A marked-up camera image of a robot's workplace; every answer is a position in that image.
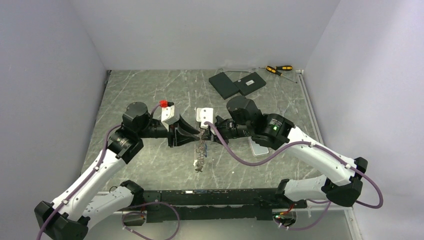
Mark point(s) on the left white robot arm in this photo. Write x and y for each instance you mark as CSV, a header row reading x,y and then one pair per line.
x,y
74,212

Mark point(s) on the orange black screwdriver back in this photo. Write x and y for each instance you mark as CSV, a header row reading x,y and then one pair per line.
x,y
278,68

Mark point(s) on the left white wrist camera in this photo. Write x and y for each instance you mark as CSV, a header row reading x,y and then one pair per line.
x,y
169,113

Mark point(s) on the large black box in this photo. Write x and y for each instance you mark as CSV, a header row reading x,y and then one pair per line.
x,y
224,86

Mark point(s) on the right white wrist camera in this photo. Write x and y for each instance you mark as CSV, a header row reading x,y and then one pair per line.
x,y
204,115

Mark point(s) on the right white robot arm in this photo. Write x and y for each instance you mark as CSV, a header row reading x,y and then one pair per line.
x,y
340,179

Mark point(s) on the small black box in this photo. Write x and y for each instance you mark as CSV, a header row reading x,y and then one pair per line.
x,y
250,83

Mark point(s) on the orange black screwdriver front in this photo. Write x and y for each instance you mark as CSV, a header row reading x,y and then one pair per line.
x,y
281,74

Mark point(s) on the grey rectangular tin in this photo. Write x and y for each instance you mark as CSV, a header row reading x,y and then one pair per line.
x,y
256,149

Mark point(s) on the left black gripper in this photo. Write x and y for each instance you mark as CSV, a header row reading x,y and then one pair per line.
x,y
178,139

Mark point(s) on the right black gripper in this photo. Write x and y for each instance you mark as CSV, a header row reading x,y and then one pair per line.
x,y
216,137

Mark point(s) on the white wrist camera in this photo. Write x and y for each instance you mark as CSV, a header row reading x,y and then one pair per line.
x,y
204,115
169,113

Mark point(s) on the orange black screwdriver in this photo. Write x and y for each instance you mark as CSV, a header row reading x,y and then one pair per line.
x,y
278,68
281,74

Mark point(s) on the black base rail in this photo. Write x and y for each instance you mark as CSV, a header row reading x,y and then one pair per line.
x,y
213,204

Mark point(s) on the metal keyring with keys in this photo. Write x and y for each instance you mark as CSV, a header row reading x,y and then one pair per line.
x,y
199,161

